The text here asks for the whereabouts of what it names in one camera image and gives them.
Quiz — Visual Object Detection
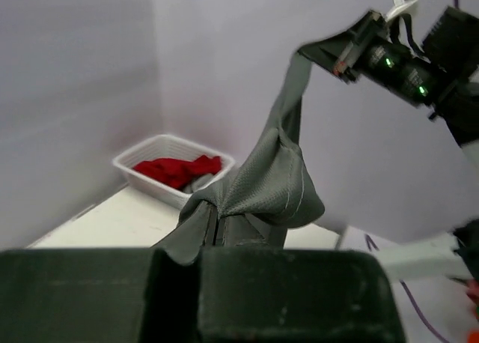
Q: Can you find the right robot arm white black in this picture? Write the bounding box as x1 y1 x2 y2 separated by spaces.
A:
299 7 478 282

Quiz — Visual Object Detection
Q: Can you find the red t shirt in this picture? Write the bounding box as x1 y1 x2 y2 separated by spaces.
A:
133 155 222 189

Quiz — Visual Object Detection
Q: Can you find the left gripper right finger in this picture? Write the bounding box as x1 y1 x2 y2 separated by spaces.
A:
198 248 406 342

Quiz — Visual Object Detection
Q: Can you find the dark grey t shirt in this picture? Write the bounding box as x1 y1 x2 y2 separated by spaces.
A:
155 53 325 264

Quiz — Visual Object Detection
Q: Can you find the light grey t shirt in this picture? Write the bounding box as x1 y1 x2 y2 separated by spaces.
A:
181 174 216 195

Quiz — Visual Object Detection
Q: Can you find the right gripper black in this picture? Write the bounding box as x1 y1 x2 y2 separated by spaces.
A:
297 10 434 106

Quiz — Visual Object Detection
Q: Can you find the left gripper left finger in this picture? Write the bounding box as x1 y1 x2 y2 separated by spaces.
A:
1 249 153 342

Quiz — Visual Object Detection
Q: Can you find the white plastic basket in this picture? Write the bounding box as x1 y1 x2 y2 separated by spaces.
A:
112 134 236 209

